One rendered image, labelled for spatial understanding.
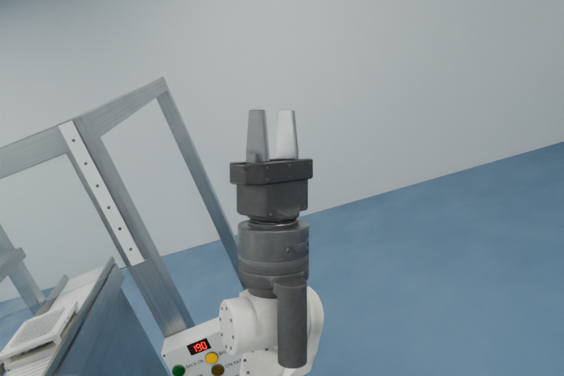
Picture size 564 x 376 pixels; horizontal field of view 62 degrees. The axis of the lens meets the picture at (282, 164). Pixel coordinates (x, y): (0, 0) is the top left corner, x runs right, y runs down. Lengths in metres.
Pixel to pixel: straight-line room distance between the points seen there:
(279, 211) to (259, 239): 0.04
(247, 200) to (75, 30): 4.31
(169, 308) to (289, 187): 0.66
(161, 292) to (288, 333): 0.62
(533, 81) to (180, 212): 3.44
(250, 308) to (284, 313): 0.05
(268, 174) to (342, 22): 3.62
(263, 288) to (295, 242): 0.06
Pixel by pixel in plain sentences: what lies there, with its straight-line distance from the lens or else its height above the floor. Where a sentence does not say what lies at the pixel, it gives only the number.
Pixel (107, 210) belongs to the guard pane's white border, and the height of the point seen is 1.53.
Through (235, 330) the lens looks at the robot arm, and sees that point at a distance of 0.57.
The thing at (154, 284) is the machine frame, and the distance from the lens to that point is 1.13.
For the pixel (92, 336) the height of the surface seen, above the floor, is 0.84.
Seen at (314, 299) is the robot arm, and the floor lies 1.43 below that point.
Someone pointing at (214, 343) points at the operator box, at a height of 1.17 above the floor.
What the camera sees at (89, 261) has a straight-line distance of 1.13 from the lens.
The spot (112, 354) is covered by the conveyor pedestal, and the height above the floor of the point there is 0.64.
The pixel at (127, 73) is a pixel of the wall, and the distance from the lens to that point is 4.61.
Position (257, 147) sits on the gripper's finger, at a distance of 0.54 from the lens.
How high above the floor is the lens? 1.76
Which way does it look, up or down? 16 degrees down
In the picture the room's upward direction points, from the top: 22 degrees counter-clockwise
